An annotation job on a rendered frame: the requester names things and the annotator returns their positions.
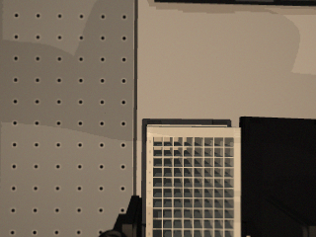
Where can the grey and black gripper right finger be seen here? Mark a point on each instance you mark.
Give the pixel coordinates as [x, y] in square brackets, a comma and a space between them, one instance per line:
[280, 220]

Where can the cream deep-well block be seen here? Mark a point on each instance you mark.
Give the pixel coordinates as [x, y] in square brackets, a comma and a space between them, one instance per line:
[193, 180]

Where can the dark grey plate carrier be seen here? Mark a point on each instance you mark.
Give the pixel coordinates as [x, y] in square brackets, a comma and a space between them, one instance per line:
[247, 2]

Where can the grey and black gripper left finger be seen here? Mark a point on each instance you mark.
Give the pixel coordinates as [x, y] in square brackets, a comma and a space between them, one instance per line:
[129, 224]

